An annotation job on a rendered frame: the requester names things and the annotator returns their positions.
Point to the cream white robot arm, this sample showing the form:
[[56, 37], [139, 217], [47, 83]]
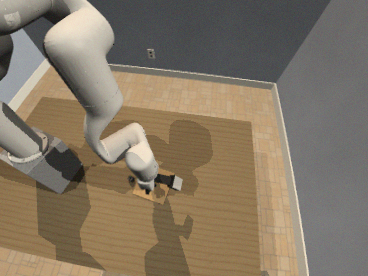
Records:
[[77, 49]]

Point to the tan mat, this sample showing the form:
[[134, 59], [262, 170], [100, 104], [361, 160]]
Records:
[[159, 193]]

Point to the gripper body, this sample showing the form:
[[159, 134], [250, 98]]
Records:
[[146, 185]]

